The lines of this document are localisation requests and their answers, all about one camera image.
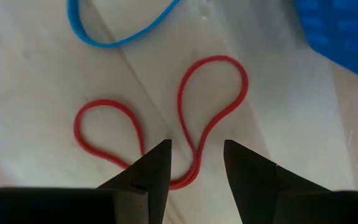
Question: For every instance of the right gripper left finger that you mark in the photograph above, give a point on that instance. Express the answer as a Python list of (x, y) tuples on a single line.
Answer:
[(157, 180)]

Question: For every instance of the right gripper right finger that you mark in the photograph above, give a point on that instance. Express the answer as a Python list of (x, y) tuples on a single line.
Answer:
[(253, 186)]

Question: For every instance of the red rubber band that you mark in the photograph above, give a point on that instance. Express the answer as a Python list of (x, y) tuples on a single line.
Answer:
[(244, 84)]

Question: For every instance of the blue rubber band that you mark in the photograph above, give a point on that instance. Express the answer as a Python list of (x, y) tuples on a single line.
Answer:
[(73, 21)]

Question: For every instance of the blue plastic basket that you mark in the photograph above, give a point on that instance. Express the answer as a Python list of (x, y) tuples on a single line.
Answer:
[(346, 31)]

